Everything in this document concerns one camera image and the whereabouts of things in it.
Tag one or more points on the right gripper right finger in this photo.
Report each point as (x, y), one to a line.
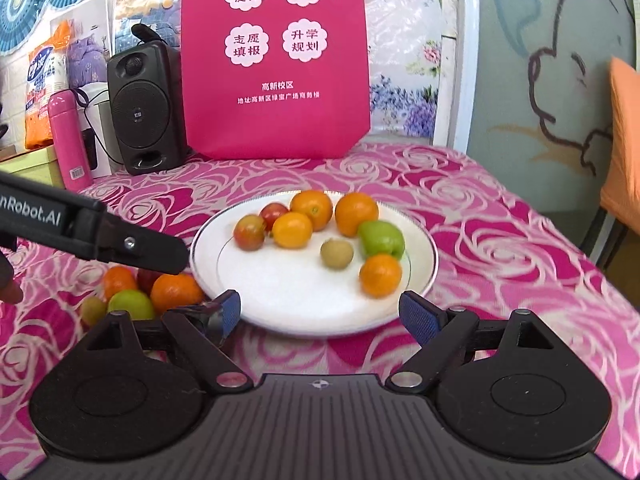
(443, 336)

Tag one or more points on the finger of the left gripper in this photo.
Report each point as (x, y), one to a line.
(83, 227)

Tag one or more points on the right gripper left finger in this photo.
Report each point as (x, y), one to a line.
(198, 333)

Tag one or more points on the orange mandarin pile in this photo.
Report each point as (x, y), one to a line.
(380, 275)
(116, 279)
(173, 291)

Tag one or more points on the red yellow apple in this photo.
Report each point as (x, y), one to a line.
(249, 232)

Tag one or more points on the small green fruit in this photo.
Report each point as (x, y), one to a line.
(380, 237)

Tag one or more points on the tan longan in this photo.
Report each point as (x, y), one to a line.
(336, 254)
(92, 311)

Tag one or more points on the yellow orange fruit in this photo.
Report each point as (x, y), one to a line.
(292, 230)

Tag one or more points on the person's left hand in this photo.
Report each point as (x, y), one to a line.
(10, 291)

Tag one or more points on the green box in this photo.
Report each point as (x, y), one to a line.
(37, 165)

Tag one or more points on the orange mandarin top pile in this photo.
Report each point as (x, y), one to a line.
(173, 291)

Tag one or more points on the large green fruit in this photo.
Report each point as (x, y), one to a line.
(135, 302)

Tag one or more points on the dark red plum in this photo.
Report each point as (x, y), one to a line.
(146, 280)

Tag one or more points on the pink thermos bottle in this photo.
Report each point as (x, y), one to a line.
(68, 142)

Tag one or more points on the pink rose tablecloth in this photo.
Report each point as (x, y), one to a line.
(496, 254)

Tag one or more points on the white round plate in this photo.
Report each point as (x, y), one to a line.
(290, 291)

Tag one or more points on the white appliance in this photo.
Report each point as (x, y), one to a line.
(96, 126)

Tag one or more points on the orange on plate right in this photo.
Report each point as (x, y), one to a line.
(351, 210)

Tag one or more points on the orange on plate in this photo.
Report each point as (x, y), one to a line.
(314, 204)
(351, 210)

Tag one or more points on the orange on plate left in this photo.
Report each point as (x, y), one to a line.
(314, 204)

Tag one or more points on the black speaker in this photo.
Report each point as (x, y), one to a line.
(145, 88)

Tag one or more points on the orange covered chair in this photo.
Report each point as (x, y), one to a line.
(620, 193)

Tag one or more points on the pink tote bag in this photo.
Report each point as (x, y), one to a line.
(275, 78)

